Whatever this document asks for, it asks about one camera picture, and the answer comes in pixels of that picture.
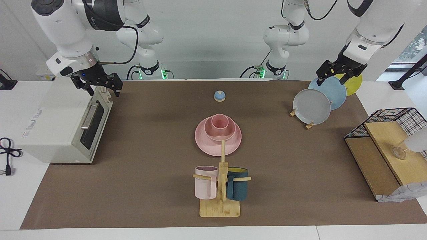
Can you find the white power strip box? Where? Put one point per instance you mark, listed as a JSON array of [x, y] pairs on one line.
[[41, 75]]

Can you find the pink plate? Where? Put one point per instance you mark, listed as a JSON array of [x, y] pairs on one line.
[[203, 143]]

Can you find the grey plate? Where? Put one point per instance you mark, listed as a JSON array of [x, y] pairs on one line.
[[312, 106]]

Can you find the white toaster oven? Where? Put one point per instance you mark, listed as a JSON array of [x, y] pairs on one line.
[[56, 113]]

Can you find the yellow plate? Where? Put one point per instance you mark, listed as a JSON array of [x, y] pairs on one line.
[[354, 86]]

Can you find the dark teal mug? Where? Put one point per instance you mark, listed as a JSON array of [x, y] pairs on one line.
[[238, 188]]

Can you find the blue and beige bell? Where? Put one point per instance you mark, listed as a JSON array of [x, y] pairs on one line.
[[220, 96]]

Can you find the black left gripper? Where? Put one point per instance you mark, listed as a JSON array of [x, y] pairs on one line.
[[343, 68]]

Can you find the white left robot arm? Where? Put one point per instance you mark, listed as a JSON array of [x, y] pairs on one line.
[[373, 23]]

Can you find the brown table mat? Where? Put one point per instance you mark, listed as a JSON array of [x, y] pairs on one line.
[[133, 193]]

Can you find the light pink mug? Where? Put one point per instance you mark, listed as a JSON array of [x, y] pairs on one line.
[[204, 186]]

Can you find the wooden two-tier shelf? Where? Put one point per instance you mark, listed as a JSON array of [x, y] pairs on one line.
[[377, 166]]

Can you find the black clamp stand base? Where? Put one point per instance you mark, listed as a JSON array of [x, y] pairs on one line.
[[6, 84]]

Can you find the wooden plate rack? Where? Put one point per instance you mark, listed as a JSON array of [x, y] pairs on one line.
[[292, 112]]

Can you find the clear glass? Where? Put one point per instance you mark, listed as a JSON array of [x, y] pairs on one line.
[[399, 152]]

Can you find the pink cup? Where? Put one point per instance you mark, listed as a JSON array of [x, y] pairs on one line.
[[220, 125]]

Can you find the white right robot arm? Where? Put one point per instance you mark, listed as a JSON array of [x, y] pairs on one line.
[[66, 26]]

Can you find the black slanted stand pole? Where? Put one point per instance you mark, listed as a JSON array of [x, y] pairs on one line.
[[408, 71]]

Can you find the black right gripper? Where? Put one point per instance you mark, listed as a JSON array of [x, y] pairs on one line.
[[96, 78]]

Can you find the light blue plate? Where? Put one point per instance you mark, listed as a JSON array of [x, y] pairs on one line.
[[335, 95]]

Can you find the pink bowl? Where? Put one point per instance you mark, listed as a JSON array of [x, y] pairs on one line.
[[230, 135]]

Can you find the wooden mug tree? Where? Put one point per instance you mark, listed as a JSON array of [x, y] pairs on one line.
[[220, 208]]

